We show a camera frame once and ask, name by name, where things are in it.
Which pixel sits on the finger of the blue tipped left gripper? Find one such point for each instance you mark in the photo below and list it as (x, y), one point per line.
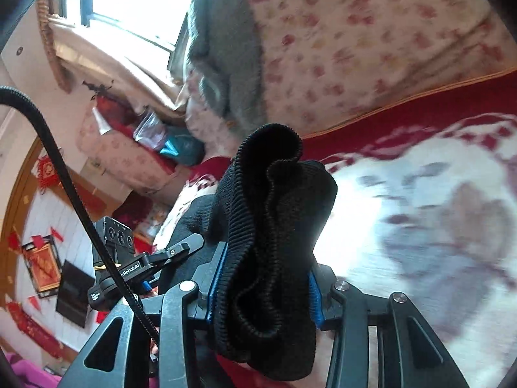
(179, 251)

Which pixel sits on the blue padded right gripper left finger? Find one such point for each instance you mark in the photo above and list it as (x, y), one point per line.
(186, 360)

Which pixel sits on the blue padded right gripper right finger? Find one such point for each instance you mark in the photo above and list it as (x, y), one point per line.
(337, 306)

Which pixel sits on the black knit pants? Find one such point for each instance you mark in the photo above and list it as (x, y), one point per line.
(269, 208)

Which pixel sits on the teal plastic bag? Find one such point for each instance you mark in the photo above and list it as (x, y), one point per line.
(174, 142)

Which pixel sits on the red white floral blanket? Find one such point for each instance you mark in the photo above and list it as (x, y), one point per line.
(424, 225)

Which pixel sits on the grey fleece garment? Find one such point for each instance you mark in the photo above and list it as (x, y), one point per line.
(225, 50)

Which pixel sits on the beige curtain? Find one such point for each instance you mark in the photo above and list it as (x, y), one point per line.
(78, 53)

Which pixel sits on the floral pink quilt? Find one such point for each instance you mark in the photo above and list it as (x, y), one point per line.
(325, 62)

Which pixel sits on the black wall television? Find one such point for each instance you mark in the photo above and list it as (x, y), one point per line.
(72, 298)

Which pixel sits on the black camera box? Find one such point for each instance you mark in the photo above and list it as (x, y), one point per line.
(118, 240)

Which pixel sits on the red framed wall decoration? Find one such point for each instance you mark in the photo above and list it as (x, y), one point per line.
(38, 264)

